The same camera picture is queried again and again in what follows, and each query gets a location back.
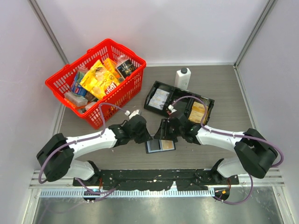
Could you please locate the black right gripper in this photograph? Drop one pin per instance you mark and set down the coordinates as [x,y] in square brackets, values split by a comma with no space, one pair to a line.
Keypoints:
[162,133]

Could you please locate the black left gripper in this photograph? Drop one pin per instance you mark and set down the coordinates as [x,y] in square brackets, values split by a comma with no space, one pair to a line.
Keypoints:
[146,136]

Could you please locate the black leather card holder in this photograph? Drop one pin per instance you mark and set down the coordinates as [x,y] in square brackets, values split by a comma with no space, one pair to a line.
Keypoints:
[153,146]

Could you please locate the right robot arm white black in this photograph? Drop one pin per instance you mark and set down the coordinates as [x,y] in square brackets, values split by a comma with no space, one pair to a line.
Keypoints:
[253,154]

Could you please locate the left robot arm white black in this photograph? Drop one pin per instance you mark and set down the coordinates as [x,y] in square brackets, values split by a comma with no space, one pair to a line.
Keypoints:
[58,157]

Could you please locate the white VIP card bottom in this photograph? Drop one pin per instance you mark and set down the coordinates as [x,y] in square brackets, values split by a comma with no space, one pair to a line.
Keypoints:
[156,104]

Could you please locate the white vip card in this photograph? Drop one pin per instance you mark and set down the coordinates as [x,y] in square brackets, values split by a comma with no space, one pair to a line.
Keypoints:
[161,99]
[161,93]
[156,104]

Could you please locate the black VIP card upper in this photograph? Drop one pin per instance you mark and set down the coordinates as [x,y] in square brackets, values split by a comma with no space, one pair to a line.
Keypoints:
[181,105]

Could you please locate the white VIP card middle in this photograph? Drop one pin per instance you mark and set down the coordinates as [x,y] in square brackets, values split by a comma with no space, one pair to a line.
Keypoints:
[161,99]

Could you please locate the black three-compartment card tray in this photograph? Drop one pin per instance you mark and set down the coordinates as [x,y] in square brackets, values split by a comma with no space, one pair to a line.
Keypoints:
[177,94]

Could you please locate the gold card bottom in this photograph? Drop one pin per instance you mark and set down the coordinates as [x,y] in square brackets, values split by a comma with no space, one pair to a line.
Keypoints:
[196,116]

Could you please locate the white VIP card top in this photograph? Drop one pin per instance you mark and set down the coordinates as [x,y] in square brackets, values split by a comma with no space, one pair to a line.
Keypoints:
[161,93]

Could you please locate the gold card top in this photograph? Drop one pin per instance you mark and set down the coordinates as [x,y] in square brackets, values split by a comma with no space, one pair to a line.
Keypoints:
[198,107]

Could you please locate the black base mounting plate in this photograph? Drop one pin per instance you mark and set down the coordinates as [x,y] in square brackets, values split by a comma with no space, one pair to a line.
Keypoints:
[158,179]

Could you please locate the red plastic shopping basket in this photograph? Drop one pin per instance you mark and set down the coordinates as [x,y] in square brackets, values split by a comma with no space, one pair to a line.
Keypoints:
[96,111]

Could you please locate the white bottle black cap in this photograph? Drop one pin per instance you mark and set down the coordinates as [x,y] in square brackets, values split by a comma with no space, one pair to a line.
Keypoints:
[182,78]

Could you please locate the black gold patterned box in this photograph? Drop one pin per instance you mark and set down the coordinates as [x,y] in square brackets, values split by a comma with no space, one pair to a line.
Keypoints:
[125,68]

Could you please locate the yellow snack bag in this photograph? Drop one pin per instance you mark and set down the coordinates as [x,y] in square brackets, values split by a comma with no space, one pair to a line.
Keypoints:
[99,81]

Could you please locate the clear plastic wrapped pack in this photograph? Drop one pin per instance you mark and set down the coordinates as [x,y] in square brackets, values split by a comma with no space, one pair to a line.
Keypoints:
[75,99]

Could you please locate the orange snack box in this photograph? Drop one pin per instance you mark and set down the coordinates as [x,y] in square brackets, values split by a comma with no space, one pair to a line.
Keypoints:
[110,65]

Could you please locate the blue green snack pack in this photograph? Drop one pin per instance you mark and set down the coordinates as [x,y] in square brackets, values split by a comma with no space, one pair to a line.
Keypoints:
[76,88]

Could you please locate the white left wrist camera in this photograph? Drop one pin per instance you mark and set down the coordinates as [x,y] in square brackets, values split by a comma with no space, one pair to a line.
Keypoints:
[134,113]

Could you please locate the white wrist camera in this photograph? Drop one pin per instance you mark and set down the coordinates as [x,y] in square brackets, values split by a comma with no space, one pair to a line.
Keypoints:
[171,109]
[134,113]

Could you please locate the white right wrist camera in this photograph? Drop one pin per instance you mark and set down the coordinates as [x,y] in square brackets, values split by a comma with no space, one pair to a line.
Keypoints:
[171,109]

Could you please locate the white slotted cable duct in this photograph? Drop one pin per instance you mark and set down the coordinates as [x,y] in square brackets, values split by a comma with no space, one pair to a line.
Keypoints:
[80,192]

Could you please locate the aluminium frame profile left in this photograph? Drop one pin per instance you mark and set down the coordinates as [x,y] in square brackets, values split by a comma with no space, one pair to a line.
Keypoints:
[47,28]

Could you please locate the aluminium frame profile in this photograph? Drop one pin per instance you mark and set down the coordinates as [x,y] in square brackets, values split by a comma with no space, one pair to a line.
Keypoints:
[47,28]
[258,25]

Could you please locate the aluminium frame profile right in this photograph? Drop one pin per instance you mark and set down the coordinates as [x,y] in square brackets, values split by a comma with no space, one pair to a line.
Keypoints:
[258,25]

